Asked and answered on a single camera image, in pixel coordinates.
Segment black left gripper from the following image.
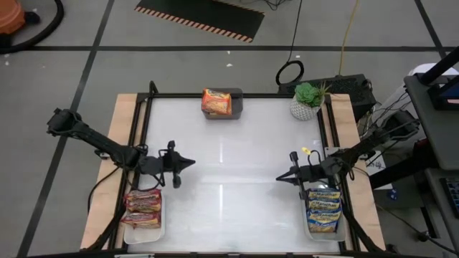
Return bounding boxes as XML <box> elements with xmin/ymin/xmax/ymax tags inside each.
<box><xmin>157</xmin><ymin>140</ymin><xmax>197</xmax><ymax>190</ymax></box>

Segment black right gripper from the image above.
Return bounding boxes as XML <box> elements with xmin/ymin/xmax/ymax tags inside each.
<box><xmin>275</xmin><ymin>150</ymin><xmax>326</xmax><ymax>201</ymax></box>

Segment orange chicken ramen pack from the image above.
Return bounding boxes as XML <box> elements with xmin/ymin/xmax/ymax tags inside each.
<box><xmin>201</xmin><ymin>88</ymin><xmax>232</xmax><ymax>115</ymax></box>

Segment grey plastic bin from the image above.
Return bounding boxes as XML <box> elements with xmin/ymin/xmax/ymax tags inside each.
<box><xmin>200</xmin><ymin>87</ymin><xmax>244</xmax><ymax>120</ymax></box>

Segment white rectangular tray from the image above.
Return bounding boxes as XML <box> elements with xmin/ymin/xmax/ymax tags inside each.
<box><xmin>123</xmin><ymin>193</ymin><xmax>166</xmax><ymax>245</ymax></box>
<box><xmin>300</xmin><ymin>186</ymin><xmax>348</xmax><ymax>243</ymax></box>

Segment green succulent in white pot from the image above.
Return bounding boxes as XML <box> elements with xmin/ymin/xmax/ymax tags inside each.
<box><xmin>289</xmin><ymin>81</ymin><xmax>333</xmax><ymax>122</ymax></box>

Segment white paper sheet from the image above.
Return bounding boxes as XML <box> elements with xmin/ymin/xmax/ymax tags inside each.
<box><xmin>364</xmin><ymin>157</ymin><xmax>394</xmax><ymax>191</ymax></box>

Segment black perforated computer case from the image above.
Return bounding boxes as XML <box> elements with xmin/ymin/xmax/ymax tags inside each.
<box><xmin>278</xmin><ymin>73</ymin><xmax>377</xmax><ymax>121</ymax></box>

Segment black desk leg beam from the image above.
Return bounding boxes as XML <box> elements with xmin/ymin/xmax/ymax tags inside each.
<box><xmin>369</xmin><ymin>143</ymin><xmax>440</xmax><ymax>191</ymax></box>

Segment black hazard-striped floor mat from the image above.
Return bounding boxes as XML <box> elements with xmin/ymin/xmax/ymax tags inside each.
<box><xmin>134</xmin><ymin>0</ymin><xmax>266</xmax><ymax>43</ymax></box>

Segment grey desk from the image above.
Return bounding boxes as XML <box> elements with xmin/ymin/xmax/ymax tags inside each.
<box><xmin>404</xmin><ymin>73</ymin><xmax>459</xmax><ymax>171</ymax></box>

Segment black keyboard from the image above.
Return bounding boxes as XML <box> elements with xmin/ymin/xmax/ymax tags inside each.
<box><xmin>439</xmin><ymin>177</ymin><xmax>459</xmax><ymax>220</ymax></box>

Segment black monitor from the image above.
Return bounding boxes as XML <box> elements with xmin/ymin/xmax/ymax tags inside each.
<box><xmin>426</xmin><ymin>75</ymin><xmax>459</xmax><ymax>111</ymax></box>

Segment black diagonal pole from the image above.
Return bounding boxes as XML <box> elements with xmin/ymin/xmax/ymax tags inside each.
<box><xmin>417</xmin><ymin>46</ymin><xmax>459</xmax><ymax>86</ymax></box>

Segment orange shop vacuum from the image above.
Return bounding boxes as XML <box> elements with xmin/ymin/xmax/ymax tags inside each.
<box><xmin>0</xmin><ymin>0</ymin><xmax>41</xmax><ymax>35</ymax></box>

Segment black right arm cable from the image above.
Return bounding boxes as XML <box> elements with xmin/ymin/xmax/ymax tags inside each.
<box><xmin>307</xmin><ymin>149</ymin><xmax>323</xmax><ymax>168</ymax></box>

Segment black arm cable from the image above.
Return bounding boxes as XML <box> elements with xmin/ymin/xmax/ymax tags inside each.
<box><xmin>128</xmin><ymin>143</ymin><xmax>166</xmax><ymax>191</ymax></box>
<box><xmin>307</xmin><ymin>149</ymin><xmax>323</xmax><ymax>168</ymax></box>

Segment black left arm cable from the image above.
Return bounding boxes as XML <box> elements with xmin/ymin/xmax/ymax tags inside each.
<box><xmin>128</xmin><ymin>143</ymin><xmax>166</xmax><ymax>191</ymax></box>

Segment black metal table frame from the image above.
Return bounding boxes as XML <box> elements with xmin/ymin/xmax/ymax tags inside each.
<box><xmin>84</xmin><ymin>80</ymin><xmax>387</xmax><ymax>257</ymax></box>

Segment black base power cable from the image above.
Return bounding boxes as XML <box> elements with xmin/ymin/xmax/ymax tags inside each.
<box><xmin>87</xmin><ymin>165</ymin><xmax>123</xmax><ymax>215</ymax></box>

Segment black cable with coil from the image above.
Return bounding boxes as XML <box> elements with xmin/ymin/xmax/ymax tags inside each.
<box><xmin>275</xmin><ymin>0</ymin><xmax>306</xmax><ymax>86</ymax></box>

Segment black plug with cable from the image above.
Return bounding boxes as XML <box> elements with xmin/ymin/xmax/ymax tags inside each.
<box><xmin>374</xmin><ymin>204</ymin><xmax>459</xmax><ymax>256</ymax></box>

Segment yellow cable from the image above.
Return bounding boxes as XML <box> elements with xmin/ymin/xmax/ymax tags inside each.
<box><xmin>338</xmin><ymin>0</ymin><xmax>361</xmax><ymax>77</ymax></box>

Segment black cable tangle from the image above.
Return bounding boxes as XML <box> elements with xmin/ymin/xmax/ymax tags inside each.
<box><xmin>263</xmin><ymin>0</ymin><xmax>290</xmax><ymax>11</ymax></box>

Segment black vacuum hose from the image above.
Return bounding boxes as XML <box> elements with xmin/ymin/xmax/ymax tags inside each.
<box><xmin>0</xmin><ymin>0</ymin><xmax>65</xmax><ymax>54</ymax></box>

